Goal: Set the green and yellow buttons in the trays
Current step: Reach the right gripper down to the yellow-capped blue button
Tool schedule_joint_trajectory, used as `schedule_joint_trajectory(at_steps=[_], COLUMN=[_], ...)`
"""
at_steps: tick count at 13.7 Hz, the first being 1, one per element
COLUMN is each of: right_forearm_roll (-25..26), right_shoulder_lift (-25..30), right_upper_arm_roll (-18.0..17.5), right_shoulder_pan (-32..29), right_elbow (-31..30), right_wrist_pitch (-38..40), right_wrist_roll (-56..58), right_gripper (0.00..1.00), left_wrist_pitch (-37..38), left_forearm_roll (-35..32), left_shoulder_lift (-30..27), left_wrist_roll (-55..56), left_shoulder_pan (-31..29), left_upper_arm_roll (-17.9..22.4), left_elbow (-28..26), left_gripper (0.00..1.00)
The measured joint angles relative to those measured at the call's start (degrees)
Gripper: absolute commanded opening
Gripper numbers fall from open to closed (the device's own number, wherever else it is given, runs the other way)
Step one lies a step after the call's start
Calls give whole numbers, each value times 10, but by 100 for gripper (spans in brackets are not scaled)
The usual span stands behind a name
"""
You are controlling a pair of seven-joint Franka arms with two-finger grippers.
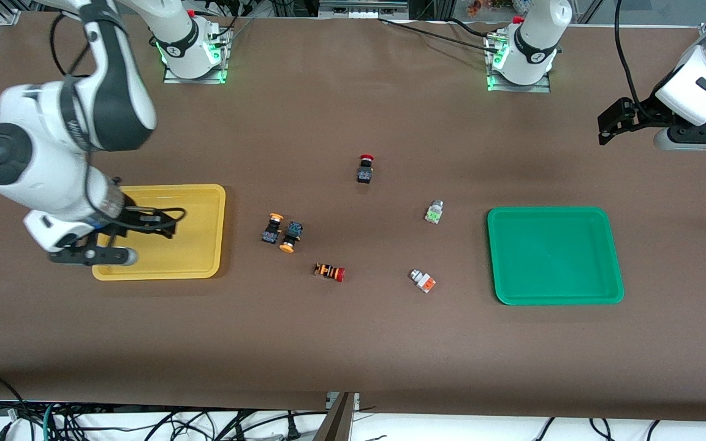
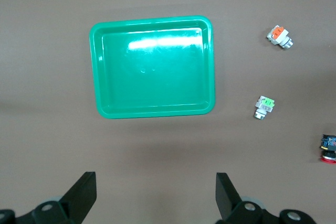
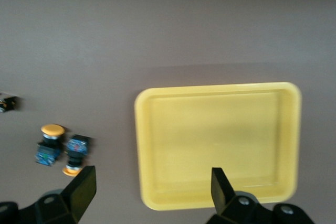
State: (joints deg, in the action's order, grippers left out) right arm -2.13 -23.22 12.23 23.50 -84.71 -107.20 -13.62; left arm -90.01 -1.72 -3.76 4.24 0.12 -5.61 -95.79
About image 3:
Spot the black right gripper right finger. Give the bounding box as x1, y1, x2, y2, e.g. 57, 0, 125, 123
207, 167, 316, 224

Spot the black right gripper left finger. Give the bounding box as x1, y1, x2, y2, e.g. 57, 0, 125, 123
0, 165, 97, 224

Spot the yellow mushroom push button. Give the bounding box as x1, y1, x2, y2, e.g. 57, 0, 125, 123
34, 123, 66, 167
61, 134, 96, 177

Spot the yellow plastic tray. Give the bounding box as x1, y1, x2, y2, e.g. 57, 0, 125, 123
134, 81, 302, 211

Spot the red button orange striped body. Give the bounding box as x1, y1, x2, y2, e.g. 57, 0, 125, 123
0, 92, 18, 114

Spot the brown table mat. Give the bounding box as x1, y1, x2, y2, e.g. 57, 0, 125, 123
0, 0, 336, 224

